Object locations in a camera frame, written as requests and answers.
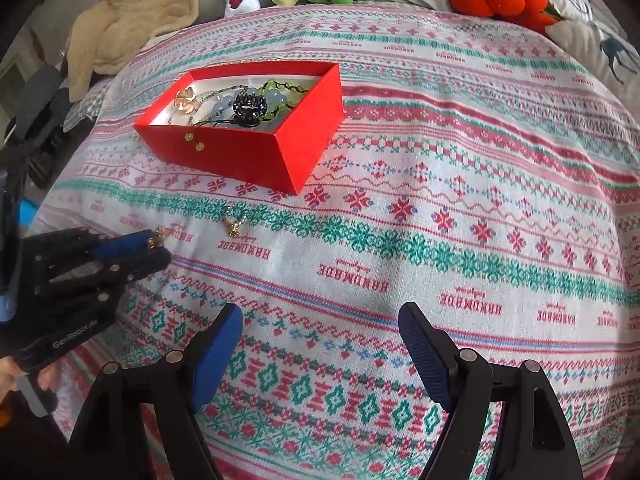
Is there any green bead bracelet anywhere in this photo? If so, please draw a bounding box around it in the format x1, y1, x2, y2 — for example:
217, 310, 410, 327
184, 78, 309, 154

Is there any person's left hand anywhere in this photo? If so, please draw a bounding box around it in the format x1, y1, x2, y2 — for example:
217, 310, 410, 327
0, 357, 62, 411

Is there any grey checkered sheet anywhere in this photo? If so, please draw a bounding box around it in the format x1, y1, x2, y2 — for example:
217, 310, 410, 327
62, 77, 114, 134

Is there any dark grey chair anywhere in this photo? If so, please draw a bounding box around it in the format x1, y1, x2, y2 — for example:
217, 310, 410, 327
7, 50, 77, 188

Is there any light blue bead bracelet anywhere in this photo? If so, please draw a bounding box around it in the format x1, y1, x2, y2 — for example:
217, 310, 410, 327
209, 87, 297, 122

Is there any white deer print pillow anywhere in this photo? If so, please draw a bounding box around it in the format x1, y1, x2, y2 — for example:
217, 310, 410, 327
545, 19, 640, 107

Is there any red cardboard box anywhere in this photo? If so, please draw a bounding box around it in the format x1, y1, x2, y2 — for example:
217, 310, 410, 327
133, 61, 344, 196

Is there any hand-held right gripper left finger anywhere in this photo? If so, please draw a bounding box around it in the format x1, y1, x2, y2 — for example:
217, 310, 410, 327
67, 302, 244, 480

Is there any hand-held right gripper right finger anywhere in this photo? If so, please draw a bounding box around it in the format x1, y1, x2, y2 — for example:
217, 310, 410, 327
397, 301, 583, 480

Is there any gold flower brooch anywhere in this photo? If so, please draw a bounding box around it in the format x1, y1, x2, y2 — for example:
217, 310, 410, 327
174, 87, 204, 114

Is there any dark blue rhinestone hair clip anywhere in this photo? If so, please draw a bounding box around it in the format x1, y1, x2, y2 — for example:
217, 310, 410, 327
233, 94, 269, 127

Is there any beige quilted blanket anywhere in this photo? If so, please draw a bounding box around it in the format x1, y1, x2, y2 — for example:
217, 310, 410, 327
65, 0, 219, 104

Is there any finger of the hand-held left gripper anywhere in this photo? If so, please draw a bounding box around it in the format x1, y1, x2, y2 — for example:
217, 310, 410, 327
30, 227, 160, 263
60, 251, 172, 307

